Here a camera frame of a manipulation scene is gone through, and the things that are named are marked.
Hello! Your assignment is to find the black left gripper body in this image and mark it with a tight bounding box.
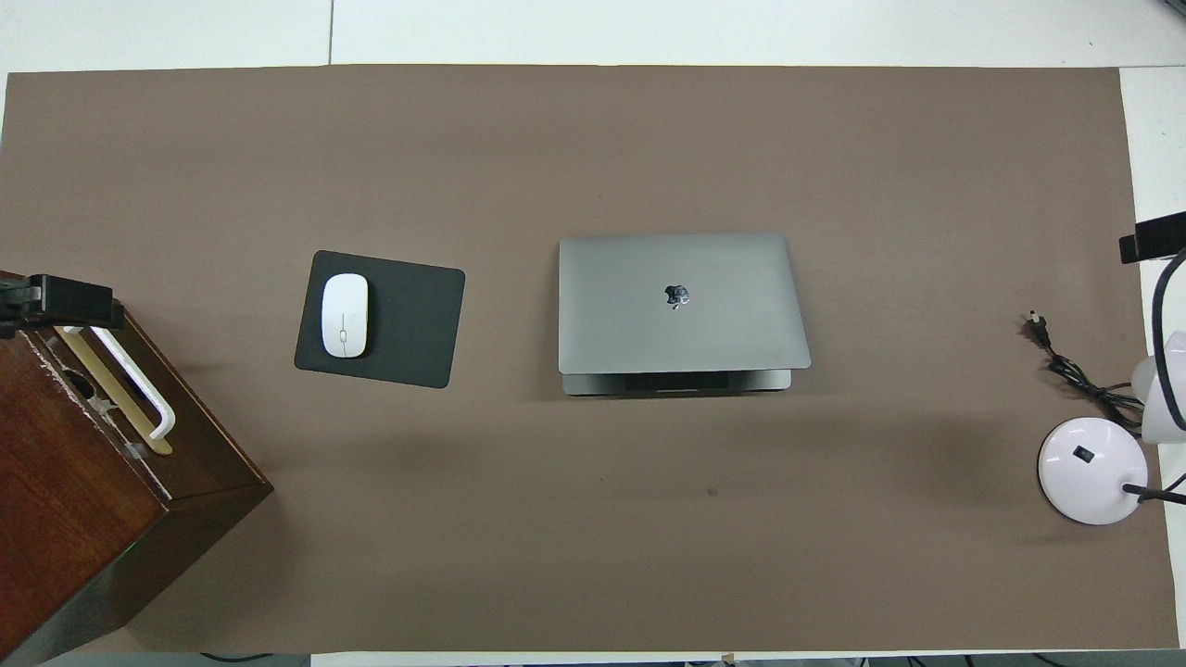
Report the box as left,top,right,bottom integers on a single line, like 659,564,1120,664
0,276,45,338

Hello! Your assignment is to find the grey aluminium laptop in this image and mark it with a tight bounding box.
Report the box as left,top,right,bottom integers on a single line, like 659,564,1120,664
558,232,813,397

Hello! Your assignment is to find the dark wooden box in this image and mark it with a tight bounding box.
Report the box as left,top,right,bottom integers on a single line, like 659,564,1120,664
0,269,274,666

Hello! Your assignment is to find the white desk lamp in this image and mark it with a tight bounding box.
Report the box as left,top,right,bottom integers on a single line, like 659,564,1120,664
1038,329,1186,526

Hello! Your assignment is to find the white computer mouse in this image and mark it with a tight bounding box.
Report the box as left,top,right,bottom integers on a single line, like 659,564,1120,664
321,272,370,359

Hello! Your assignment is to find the black mouse pad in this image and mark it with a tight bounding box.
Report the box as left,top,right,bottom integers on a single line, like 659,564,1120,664
294,249,466,390

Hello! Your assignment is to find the brown table mat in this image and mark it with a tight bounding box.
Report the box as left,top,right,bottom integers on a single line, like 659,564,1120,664
0,65,1180,654

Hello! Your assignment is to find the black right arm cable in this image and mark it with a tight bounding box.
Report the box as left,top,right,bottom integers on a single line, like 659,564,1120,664
1153,248,1186,420

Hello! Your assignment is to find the white box handle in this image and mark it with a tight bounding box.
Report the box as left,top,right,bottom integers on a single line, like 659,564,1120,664
63,324,177,442

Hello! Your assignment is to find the black lamp power cable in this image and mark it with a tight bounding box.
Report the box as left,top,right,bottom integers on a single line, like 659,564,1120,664
1027,312,1145,432

